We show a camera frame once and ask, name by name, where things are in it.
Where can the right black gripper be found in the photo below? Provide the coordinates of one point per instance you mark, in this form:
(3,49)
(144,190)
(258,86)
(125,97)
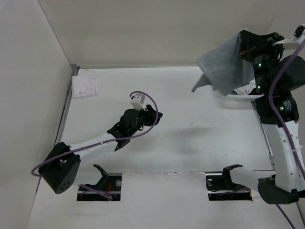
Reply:
(251,44)

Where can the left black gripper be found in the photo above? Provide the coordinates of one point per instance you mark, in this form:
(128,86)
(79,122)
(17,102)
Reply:
(150,116)

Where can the grey tank top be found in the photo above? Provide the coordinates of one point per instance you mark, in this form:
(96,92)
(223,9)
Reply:
(223,69)

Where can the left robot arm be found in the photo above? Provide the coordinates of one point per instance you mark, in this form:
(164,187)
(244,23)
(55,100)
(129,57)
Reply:
(60,168)

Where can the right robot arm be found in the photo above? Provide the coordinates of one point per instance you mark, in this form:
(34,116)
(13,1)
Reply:
(278,70)

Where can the white tank top in basket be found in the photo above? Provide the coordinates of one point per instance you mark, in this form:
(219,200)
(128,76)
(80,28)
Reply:
(245,90)

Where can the folded white tank top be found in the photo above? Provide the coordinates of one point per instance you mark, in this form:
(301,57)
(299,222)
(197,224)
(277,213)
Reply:
(84,85)

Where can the white plastic laundry basket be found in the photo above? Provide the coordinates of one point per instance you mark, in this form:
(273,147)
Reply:
(246,98)

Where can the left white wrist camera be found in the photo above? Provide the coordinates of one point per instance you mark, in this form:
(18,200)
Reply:
(137,101)

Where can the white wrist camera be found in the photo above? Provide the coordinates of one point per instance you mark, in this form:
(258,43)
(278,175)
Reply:
(137,101)
(296,39)

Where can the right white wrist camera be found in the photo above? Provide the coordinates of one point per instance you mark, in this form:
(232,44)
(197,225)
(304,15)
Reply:
(296,39)

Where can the left metal table rail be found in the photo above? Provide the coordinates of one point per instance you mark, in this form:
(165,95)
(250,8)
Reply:
(65,110)

